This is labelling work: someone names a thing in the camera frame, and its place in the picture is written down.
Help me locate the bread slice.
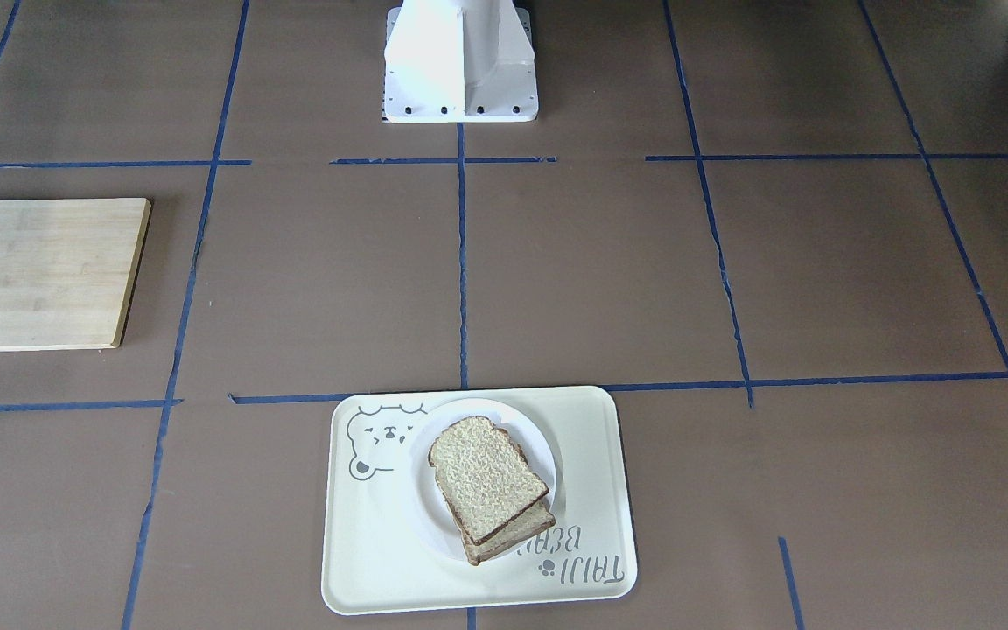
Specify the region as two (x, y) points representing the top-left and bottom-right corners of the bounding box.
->
(428, 416), (550, 543)
(461, 501), (557, 566)

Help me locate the cream bear tray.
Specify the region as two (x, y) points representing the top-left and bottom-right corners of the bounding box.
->
(320, 386), (639, 615)

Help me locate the wooden cutting board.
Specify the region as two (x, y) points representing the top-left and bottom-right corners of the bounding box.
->
(0, 197), (151, 352)

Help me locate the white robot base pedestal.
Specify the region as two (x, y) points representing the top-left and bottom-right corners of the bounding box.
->
(381, 1), (540, 124)

